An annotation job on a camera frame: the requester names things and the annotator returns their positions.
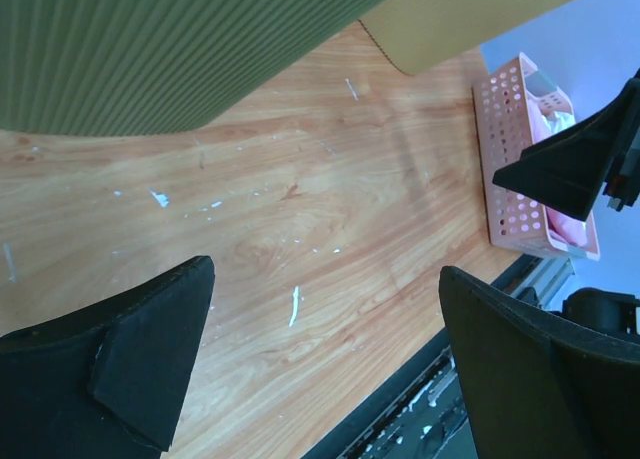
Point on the pink folded cloth in basket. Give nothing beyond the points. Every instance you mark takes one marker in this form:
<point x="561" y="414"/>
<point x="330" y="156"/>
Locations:
<point x="565" y="228"/>

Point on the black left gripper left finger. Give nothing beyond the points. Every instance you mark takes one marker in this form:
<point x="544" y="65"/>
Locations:
<point x="108" y="380"/>

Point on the green ribbed plastic bin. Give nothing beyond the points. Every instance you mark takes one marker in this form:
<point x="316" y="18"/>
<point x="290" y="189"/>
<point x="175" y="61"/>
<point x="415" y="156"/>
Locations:
<point x="146" y="67"/>

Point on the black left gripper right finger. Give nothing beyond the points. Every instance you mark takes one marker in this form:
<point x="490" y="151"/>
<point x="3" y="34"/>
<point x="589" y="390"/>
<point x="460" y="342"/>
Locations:
<point x="535" y="384"/>

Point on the white cloth in basket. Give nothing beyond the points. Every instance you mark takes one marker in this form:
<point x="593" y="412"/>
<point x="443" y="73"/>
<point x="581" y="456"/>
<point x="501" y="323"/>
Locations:
<point x="559" y="121"/>

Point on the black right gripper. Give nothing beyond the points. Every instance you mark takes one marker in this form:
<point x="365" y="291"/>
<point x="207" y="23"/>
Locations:
<point x="599" y="155"/>

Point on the yellow ribbed plastic bin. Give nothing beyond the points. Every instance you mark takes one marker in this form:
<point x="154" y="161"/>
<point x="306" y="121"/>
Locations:
<point x="416" y="35"/>

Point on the pink perforated plastic basket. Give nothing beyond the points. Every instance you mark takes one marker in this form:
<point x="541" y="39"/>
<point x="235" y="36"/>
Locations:
<point x="503" y="101"/>

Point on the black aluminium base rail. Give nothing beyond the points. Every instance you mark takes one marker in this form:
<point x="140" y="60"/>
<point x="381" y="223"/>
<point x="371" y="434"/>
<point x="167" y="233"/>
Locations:
<point x="418" y="412"/>

